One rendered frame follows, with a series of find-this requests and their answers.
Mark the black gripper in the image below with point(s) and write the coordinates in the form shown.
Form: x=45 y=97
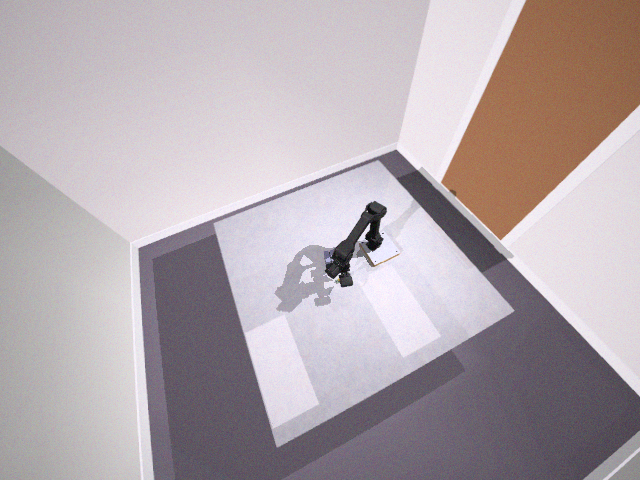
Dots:
x=345 y=279

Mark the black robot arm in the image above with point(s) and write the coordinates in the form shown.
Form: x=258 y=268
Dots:
x=345 y=249

